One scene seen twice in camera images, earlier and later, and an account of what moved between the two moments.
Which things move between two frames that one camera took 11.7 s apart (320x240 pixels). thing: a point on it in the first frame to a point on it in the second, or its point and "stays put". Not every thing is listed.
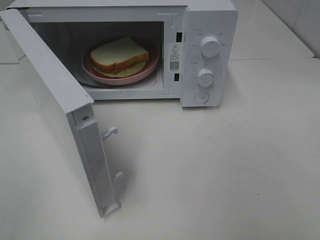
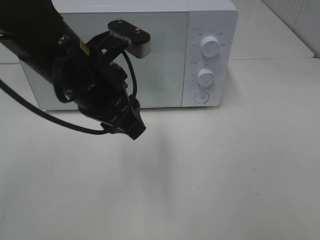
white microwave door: (44, 105) to (160, 76)
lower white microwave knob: (205, 77) stays put
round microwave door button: (201, 97) stays put
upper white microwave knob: (210, 46) stays put
